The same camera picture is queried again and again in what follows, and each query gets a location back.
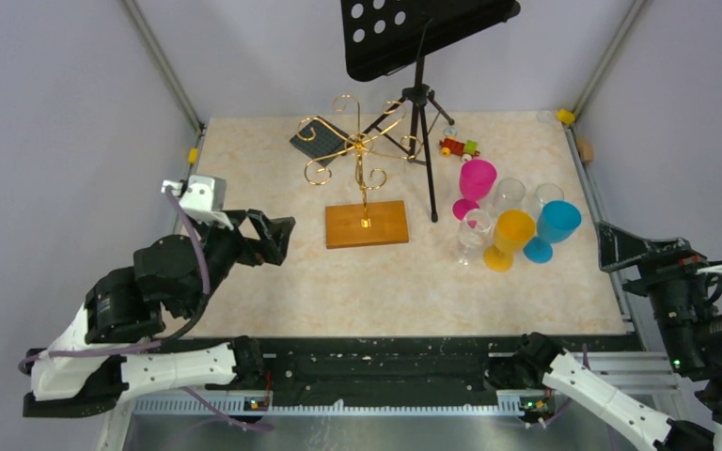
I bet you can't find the yellow plastic wine glass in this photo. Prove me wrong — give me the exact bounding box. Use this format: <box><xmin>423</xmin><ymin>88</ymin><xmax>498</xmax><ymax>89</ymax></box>
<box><xmin>483</xmin><ymin>210</ymin><xmax>536</xmax><ymax>272</ymax></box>

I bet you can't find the yellow corner clip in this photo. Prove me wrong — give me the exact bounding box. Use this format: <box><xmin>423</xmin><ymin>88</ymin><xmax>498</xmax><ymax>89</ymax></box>
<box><xmin>556</xmin><ymin>109</ymin><xmax>576</xmax><ymax>126</ymax></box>

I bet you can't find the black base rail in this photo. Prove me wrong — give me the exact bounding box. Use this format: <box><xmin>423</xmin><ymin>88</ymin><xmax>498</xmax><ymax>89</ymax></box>
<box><xmin>167</xmin><ymin>334</ymin><xmax>646</xmax><ymax>417</ymax></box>

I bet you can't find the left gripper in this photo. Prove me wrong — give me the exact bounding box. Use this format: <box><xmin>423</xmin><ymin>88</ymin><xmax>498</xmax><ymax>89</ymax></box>
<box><xmin>182</xmin><ymin>207</ymin><xmax>297</xmax><ymax>319</ymax></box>

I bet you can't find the clear front wine glass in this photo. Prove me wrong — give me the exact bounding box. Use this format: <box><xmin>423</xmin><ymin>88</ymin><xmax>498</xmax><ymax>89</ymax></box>
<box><xmin>491</xmin><ymin>178</ymin><xmax>526</xmax><ymax>217</ymax></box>

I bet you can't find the clear back wine glass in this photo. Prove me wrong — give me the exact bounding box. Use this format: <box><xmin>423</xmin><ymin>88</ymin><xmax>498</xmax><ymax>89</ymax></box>
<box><xmin>458</xmin><ymin>209</ymin><xmax>494</xmax><ymax>266</ymax></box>

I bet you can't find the black music stand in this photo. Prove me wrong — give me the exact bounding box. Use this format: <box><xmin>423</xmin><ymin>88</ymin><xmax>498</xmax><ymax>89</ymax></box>
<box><xmin>339</xmin><ymin>0</ymin><xmax>522</xmax><ymax>224</ymax></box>

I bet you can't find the brown wooden block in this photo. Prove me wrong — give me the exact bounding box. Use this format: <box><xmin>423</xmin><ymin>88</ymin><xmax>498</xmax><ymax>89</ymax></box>
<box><xmin>575</xmin><ymin>137</ymin><xmax>595</xmax><ymax>164</ymax></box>

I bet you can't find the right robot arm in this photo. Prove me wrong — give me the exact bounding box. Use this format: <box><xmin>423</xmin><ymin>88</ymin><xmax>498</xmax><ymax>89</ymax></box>
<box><xmin>490</xmin><ymin>222</ymin><xmax>722</xmax><ymax>450</ymax></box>

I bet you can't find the colourful toy train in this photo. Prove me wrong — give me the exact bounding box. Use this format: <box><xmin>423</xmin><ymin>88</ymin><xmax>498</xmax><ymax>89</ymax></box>
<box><xmin>439</xmin><ymin>136</ymin><xmax>480</xmax><ymax>162</ymax></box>

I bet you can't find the gold wine glass rack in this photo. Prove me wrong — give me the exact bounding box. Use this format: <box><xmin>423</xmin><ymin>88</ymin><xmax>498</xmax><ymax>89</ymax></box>
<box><xmin>295</xmin><ymin>94</ymin><xmax>410</xmax><ymax>250</ymax></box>

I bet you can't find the pink plastic wine glass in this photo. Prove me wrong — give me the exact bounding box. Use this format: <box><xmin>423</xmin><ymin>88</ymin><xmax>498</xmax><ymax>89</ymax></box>
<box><xmin>451</xmin><ymin>158</ymin><xmax>498</xmax><ymax>220</ymax></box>

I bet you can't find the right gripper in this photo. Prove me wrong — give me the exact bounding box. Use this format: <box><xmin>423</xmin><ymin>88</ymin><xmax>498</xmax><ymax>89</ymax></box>
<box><xmin>595</xmin><ymin>219</ymin><xmax>722</xmax><ymax>373</ymax></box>

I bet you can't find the clear wine glass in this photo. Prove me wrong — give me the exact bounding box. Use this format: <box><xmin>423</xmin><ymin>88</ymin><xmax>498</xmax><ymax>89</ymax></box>
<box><xmin>526</xmin><ymin>183</ymin><xmax>565</xmax><ymax>220</ymax></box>
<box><xmin>491</xmin><ymin>178</ymin><xmax>526</xmax><ymax>217</ymax></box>
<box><xmin>458</xmin><ymin>209</ymin><xmax>494</xmax><ymax>266</ymax></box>

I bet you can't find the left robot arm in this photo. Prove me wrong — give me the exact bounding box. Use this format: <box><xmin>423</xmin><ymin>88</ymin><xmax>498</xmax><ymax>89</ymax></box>
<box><xmin>19</xmin><ymin>210</ymin><xmax>296</xmax><ymax>418</ymax></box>

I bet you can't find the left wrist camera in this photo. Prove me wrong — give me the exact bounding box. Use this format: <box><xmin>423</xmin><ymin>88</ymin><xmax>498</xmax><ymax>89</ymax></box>
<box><xmin>161</xmin><ymin>174</ymin><xmax>234</xmax><ymax>230</ymax></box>

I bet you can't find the black mesh pad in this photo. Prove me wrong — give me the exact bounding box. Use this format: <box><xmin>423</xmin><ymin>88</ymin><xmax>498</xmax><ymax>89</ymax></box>
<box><xmin>289</xmin><ymin>117</ymin><xmax>350</xmax><ymax>168</ymax></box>

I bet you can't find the blue plastic wine glass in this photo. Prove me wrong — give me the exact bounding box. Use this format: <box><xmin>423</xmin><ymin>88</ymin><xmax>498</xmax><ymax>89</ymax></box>
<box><xmin>523</xmin><ymin>200</ymin><xmax>582</xmax><ymax>264</ymax></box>

